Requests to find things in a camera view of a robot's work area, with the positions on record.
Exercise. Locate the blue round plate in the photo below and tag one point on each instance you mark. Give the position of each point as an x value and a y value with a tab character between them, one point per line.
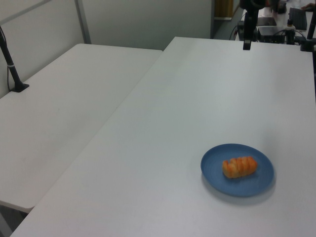
212	168

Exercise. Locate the black camera stand clamp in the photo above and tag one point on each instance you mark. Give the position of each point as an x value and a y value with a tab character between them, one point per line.
306	45

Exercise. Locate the toy chicken drumstick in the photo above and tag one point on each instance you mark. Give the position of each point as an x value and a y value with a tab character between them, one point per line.
239	168

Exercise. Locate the yellow wooden board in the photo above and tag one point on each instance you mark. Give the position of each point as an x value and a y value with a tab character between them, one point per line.
223	8

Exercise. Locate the small black box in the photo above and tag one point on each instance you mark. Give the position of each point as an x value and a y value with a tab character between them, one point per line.
240	30

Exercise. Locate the black camera stand pole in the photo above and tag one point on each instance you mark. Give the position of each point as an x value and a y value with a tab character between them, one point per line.
12	71

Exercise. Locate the black electronics box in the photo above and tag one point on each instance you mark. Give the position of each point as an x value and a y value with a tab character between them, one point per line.
270	34

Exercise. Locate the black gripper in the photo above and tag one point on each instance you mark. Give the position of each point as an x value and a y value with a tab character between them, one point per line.
253	4

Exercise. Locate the dark grey keyboard panel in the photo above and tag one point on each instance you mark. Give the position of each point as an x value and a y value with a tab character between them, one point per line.
298	18

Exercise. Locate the grey metal partition post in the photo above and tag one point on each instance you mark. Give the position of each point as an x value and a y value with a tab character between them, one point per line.
84	24

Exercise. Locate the white side table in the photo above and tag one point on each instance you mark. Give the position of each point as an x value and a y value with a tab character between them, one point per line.
61	111

